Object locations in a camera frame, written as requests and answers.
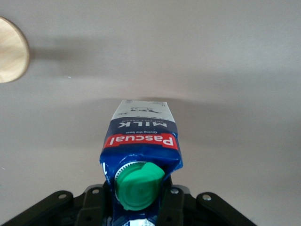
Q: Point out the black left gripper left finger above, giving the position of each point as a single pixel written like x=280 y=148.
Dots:
x=90 y=207

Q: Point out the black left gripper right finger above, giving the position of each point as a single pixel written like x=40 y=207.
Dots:
x=171 y=207

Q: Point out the blue milk carton green cap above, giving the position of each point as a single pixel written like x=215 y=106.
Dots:
x=138 y=162

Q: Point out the wooden mug tree stand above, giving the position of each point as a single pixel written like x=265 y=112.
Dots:
x=10 y=50

